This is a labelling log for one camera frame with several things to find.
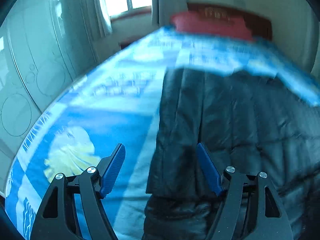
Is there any window curtain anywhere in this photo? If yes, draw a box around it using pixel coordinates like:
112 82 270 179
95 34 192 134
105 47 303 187
81 0 112 41
151 0 188 28

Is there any dark wooden headboard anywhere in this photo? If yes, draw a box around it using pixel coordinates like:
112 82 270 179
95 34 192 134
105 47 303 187
187 2 273 41

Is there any small brown embroidered cushion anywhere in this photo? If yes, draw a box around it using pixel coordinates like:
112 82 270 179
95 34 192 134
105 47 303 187
199 7 234 24

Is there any black quilted puffer jacket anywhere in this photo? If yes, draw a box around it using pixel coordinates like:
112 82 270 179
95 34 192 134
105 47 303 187
143 68 319 239

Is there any white wardrobe with circles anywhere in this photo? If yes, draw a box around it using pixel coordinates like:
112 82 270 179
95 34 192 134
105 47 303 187
1 0 96 192

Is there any red pillow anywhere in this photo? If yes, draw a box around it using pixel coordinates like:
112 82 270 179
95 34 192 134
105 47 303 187
170 11 253 41

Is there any wooden nightstand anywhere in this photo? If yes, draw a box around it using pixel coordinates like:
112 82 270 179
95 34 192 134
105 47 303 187
119 36 143 50

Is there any blue patterned bed sheet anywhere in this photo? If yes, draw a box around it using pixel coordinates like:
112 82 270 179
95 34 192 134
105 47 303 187
5 27 319 239

